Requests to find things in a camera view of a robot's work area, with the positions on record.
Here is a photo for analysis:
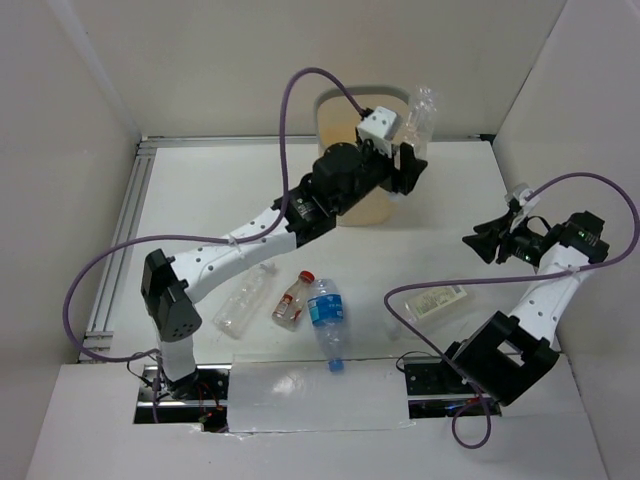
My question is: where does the clear crushed bottle white-blue cap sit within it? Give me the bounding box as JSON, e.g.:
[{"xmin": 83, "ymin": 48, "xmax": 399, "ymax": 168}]
[{"xmin": 395, "ymin": 85, "xmax": 441, "ymax": 167}]

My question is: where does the beige label clear bottle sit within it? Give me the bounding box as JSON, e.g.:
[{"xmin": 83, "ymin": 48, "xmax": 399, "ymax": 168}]
[{"xmin": 389, "ymin": 285, "xmax": 476, "ymax": 336}]

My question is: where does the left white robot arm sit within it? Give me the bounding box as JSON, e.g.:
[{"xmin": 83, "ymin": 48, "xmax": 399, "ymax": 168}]
[{"xmin": 141, "ymin": 140, "xmax": 428, "ymax": 400}]

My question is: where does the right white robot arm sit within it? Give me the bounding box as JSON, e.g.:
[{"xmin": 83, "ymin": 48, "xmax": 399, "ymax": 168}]
[{"xmin": 436, "ymin": 211, "xmax": 609, "ymax": 406}]

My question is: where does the beige plastic waste bin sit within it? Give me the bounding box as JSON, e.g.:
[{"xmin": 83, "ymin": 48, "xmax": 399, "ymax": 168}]
[{"xmin": 314, "ymin": 85, "xmax": 414, "ymax": 227}]

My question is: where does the blue label water bottle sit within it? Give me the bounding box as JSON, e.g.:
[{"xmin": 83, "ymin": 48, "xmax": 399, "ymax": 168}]
[{"xmin": 307, "ymin": 278, "xmax": 348, "ymax": 373}]

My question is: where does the red cap bottle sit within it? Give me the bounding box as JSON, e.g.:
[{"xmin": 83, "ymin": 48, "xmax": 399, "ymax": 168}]
[{"xmin": 271, "ymin": 270, "xmax": 315, "ymax": 331}]

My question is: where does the clear bottle white cap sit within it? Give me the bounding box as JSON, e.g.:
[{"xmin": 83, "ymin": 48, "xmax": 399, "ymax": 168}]
[{"xmin": 213, "ymin": 261, "xmax": 277, "ymax": 340}]

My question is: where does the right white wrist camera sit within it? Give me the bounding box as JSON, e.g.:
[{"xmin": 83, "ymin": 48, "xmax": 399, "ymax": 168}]
[{"xmin": 505, "ymin": 183, "xmax": 540, "ymax": 231}]

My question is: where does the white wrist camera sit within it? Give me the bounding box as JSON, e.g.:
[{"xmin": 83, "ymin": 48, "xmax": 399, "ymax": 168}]
[
  {"xmin": 505, "ymin": 183, "xmax": 540, "ymax": 231},
  {"xmin": 356, "ymin": 106, "xmax": 402, "ymax": 157}
]

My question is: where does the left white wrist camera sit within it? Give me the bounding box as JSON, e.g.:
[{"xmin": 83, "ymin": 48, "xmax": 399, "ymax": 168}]
[{"xmin": 356, "ymin": 106, "xmax": 402, "ymax": 157}]

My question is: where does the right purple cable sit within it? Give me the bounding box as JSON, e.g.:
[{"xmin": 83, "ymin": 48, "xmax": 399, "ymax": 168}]
[{"xmin": 383, "ymin": 173, "xmax": 640, "ymax": 450}]

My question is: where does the purple cable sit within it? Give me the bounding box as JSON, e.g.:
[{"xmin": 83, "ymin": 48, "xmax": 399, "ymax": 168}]
[
  {"xmin": 383, "ymin": 173, "xmax": 640, "ymax": 450},
  {"xmin": 65, "ymin": 67, "xmax": 369, "ymax": 425}
]

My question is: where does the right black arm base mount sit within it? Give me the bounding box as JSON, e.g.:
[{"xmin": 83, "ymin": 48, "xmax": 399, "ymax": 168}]
[{"xmin": 395, "ymin": 351, "xmax": 485, "ymax": 420}]

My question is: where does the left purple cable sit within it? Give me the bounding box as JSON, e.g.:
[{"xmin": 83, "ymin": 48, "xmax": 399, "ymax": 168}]
[{"xmin": 65, "ymin": 67, "xmax": 369, "ymax": 425}]

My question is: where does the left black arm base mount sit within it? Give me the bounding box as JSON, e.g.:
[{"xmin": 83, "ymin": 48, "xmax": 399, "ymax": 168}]
[{"xmin": 125, "ymin": 355, "xmax": 230, "ymax": 433}]

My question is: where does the aluminium frame rail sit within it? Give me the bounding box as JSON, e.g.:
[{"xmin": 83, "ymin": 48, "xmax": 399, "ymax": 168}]
[{"xmin": 78, "ymin": 134, "xmax": 494, "ymax": 364}]

